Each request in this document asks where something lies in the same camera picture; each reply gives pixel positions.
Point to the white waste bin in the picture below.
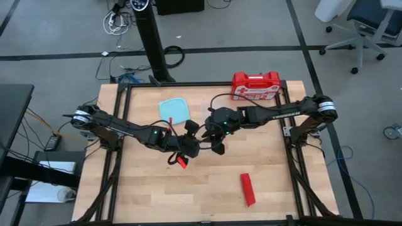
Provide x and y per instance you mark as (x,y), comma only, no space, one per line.
(329,9)

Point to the grey blue office chair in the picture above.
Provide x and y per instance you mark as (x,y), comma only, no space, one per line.
(370,12)

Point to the black desk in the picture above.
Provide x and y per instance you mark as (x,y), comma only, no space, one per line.
(12,106)

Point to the teal container lid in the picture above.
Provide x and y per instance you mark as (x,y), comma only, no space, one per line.
(172,110)

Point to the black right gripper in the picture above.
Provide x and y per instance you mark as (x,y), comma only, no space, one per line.
(218,133)

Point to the red elastic bandage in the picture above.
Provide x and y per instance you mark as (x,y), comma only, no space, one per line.
(248,190)

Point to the black aluminium rig frame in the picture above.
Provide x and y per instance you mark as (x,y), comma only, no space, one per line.
(188,84)

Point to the clear plastic cup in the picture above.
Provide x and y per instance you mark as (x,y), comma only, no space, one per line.
(66,194)

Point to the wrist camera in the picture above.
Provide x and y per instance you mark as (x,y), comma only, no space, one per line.
(218,149)
(191,127)

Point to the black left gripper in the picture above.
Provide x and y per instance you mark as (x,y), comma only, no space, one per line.
(182,146)

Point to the red zip tie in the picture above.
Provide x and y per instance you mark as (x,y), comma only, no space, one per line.
(170,121)

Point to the grey caster wheel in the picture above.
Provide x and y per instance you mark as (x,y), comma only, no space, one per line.
(391,132)

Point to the red first aid kit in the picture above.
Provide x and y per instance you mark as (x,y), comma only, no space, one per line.
(256,86)

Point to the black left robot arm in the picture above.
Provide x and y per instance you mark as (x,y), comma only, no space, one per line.
(125,128)

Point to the black power adapter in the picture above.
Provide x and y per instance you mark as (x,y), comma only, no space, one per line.
(52,142)

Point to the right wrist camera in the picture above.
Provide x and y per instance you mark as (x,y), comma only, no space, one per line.
(218,149)

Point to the red tape tag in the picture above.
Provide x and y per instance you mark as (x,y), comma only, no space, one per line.
(182,161)

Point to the white paper sheet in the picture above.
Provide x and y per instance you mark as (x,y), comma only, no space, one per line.
(59,167)

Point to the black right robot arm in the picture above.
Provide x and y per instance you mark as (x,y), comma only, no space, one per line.
(282,115)

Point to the black cabinet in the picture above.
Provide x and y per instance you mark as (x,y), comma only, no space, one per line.
(179,6)

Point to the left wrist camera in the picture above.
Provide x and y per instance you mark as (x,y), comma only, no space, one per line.
(191,127)

